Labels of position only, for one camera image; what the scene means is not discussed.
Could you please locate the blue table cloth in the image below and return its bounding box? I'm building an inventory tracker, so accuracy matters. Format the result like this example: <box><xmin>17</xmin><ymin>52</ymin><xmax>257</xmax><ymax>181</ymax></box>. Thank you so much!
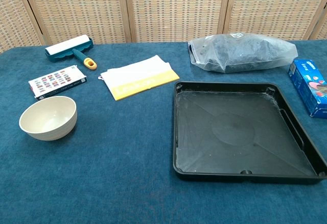
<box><xmin>0</xmin><ymin>39</ymin><xmax>327</xmax><ymax>224</ymax></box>

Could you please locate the woven rattan folding screen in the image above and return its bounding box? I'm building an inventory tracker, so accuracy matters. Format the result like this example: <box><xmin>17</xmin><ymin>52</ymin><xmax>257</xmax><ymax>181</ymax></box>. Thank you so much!
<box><xmin>0</xmin><ymin>0</ymin><xmax>327</xmax><ymax>54</ymax></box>

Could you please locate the white and yellow paper bag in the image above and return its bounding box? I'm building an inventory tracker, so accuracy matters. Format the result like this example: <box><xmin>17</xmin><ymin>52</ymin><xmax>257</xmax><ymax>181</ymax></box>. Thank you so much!
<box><xmin>98</xmin><ymin>55</ymin><xmax>180</xmax><ymax>102</ymax></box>

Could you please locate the blue Oreo cookie box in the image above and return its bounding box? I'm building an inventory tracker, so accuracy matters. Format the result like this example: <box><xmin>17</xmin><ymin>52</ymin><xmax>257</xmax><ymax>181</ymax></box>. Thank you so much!
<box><xmin>288</xmin><ymin>58</ymin><xmax>327</xmax><ymax>119</ymax></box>

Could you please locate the black square plastic tray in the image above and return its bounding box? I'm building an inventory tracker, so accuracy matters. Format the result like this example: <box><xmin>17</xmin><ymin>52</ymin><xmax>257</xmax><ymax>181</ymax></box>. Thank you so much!
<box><xmin>173</xmin><ymin>81</ymin><xmax>327</xmax><ymax>183</ymax></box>

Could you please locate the colourful sticker card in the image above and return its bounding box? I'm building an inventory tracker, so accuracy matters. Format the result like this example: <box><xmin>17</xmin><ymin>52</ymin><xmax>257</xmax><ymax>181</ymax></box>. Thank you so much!
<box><xmin>28</xmin><ymin>65</ymin><xmax>87</xmax><ymax>101</ymax></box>

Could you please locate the teal lint roller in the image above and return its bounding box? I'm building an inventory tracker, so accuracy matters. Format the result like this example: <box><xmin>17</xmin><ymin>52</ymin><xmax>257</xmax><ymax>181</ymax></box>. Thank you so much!
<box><xmin>44</xmin><ymin>35</ymin><xmax>98</xmax><ymax>71</ymax></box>

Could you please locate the clear bag with dark clothing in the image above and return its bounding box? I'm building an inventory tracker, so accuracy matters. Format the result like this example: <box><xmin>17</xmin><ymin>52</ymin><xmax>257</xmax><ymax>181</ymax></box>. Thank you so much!
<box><xmin>188</xmin><ymin>32</ymin><xmax>299</xmax><ymax>74</ymax></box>

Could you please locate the cream ceramic bowl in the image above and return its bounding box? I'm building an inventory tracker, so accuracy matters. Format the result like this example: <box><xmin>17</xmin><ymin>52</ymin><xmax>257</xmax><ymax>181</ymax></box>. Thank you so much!
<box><xmin>18</xmin><ymin>95</ymin><xmax>78</xmax><ymax>141</ymax></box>

